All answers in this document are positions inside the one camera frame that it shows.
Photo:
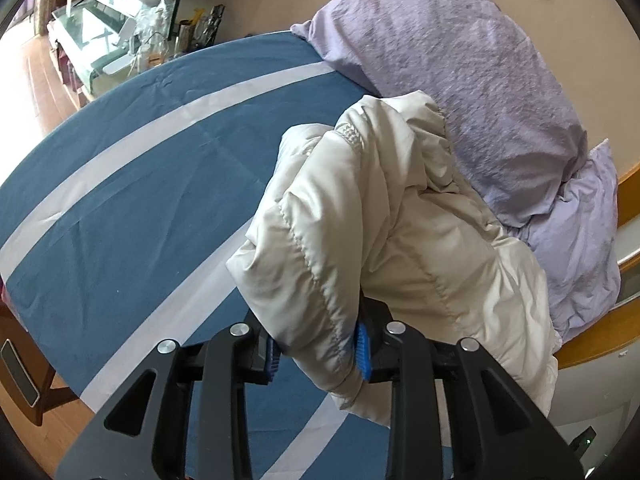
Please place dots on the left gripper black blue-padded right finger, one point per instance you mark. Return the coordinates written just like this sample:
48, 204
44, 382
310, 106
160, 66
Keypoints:
496, 431

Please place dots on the cream puffer jacket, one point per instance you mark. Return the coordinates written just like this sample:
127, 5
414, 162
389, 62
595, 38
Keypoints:
373, 206

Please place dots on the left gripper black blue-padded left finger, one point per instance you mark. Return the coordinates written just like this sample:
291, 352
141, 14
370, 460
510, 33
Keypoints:
141, 431

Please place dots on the dark device with green light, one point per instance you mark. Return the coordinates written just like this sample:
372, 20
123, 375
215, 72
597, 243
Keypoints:
580, 444

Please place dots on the lilac pillow near wall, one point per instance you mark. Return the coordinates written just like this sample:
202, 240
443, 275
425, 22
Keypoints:
515, 136

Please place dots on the lilac pillow near wardrobe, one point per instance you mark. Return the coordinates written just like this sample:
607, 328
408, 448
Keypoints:
574, 244

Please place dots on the blue white-striped bed sheet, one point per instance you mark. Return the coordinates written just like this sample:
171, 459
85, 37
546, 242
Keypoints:
116, 231

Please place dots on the glass-top side table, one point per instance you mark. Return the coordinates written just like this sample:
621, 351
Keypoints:
97, 47

